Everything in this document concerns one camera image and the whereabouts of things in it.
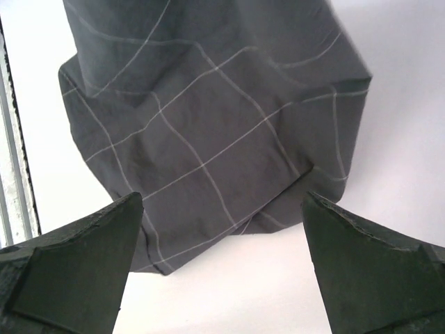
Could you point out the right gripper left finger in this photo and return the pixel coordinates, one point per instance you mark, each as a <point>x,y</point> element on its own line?
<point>72,279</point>

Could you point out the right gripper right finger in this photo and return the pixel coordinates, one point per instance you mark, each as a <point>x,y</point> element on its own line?
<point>373,279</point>

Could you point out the dark grey checked cloth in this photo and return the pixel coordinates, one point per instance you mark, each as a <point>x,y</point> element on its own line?
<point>222,115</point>

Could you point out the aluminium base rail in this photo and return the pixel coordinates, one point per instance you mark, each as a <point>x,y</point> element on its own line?
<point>19,214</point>

